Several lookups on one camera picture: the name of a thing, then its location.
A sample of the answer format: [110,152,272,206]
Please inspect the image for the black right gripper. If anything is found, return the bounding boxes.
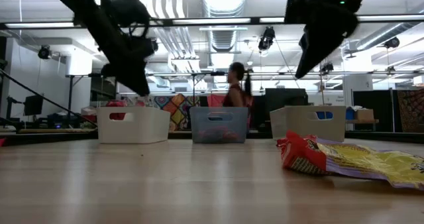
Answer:
[284,0,359,80]

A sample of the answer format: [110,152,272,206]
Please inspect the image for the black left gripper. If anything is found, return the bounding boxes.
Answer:
[99,18,159,96]

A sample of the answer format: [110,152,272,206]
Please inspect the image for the yellow candy pack purple edge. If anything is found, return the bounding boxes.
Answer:
[316,137,424,191]

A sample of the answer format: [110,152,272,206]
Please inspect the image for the black monitor on arm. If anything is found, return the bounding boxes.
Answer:
[6,94,44,119]

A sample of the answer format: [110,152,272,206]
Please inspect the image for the white plastic bin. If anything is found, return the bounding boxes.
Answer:
[96,106,172,144]

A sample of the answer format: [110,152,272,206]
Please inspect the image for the colourful patchwork quilt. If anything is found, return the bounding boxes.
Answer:
[152,93,201,131]

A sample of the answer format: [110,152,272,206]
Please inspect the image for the black screen panel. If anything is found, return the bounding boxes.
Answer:
[264,87,309,107]

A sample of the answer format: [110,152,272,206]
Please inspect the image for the person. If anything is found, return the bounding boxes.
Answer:
[222,61,255,108]

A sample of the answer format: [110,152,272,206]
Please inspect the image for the dark translucent plastic bin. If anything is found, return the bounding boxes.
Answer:
[189,106,249,144]

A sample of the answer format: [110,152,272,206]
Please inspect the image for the red hanging cloth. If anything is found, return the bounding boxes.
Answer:
[207,94,226,107]

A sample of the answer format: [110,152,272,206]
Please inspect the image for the light grey plastic bin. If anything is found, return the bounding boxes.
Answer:
[269,105,347,143]

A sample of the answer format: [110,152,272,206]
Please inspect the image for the cardboard box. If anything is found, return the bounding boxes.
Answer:
[354,108,375,121]

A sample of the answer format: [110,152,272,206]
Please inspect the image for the black partition panel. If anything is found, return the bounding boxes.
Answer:
[352,89,395,132]

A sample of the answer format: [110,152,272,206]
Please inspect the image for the patterned hanging rug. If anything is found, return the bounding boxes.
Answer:
[396,89,424,133]

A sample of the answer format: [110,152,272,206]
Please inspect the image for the black background rig frame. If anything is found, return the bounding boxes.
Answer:
[66,70,424,114]

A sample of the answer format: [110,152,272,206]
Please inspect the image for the silver ventilation duct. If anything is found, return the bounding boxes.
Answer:
[200,0,248,52]

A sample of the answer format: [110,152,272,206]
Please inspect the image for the black aluminium table frame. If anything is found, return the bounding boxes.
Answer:
[0,68,424,148]

